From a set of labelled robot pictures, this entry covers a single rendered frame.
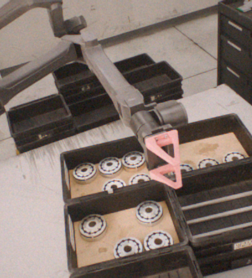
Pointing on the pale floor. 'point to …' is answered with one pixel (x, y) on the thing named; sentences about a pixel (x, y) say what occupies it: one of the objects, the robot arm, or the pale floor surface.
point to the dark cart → (242, 51)
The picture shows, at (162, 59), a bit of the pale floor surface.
